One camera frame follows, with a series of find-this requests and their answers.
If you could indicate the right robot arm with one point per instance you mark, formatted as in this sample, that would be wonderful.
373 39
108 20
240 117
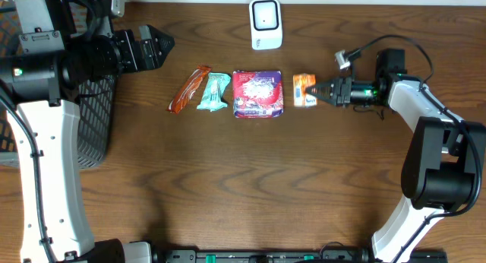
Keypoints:
442 173

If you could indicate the orange juice carton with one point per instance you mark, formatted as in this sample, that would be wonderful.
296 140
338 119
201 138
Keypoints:
300 83

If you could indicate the grey plastic mesh basket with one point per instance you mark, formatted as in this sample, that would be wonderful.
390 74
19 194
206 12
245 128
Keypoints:
96 111

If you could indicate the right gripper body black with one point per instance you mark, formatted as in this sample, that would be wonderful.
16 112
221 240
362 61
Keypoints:
355 93

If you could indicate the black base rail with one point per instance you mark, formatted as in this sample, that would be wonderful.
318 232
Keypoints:
329 254

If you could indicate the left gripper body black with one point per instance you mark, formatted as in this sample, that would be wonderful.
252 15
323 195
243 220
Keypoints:
134 49

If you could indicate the orange brown snack bar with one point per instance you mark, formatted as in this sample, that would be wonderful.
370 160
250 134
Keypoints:
184 95

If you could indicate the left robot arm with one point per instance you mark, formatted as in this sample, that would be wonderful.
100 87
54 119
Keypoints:
67 43

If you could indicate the teal snack packet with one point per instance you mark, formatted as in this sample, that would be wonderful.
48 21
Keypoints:
214 91

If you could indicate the red purple snack bag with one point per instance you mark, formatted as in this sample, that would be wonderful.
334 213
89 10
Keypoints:
257 94

